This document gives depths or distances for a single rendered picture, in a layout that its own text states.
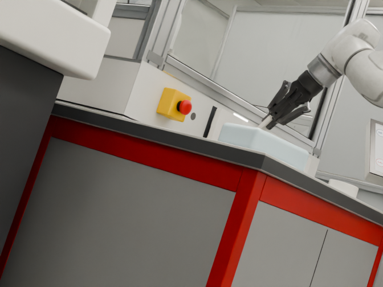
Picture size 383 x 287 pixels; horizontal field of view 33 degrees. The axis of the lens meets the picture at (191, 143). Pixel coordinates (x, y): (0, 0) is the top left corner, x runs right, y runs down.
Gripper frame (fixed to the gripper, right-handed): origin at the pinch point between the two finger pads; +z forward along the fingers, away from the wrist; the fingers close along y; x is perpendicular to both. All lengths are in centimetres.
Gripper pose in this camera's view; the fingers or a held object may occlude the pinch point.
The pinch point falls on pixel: (265, 125)
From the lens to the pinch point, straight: 194.9
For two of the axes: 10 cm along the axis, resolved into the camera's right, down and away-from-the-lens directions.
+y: -4.3, -7.0, 5.7
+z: -6.9, 6.6, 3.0
